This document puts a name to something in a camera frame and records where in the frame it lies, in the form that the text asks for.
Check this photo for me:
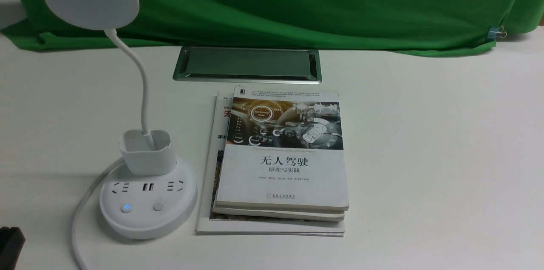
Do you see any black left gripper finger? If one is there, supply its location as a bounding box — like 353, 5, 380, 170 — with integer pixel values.
0, 227, 26, 270

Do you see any white desk lamp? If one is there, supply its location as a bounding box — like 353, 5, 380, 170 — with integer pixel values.
45, 0, 198, 240

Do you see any white self-driving book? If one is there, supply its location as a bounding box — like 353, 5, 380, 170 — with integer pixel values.
215, 86, 350, 212

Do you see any blue binder clip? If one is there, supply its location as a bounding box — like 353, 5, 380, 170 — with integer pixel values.
486, 26, 508, 42

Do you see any bottom white thin book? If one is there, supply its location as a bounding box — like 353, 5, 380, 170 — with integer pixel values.
196, 93, 345, 237

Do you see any white lamp power cable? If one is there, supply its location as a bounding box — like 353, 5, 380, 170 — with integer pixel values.
71, 158, 126, 270

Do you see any silver desk cable hatch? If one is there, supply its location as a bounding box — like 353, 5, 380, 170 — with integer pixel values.
173, 45, 323, 85

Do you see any green backdrop cloth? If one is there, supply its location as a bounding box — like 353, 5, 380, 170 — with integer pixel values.
2, 0, 544, 57

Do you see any middle white book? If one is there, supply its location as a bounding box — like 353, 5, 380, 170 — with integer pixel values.
212, 98, 345, 222

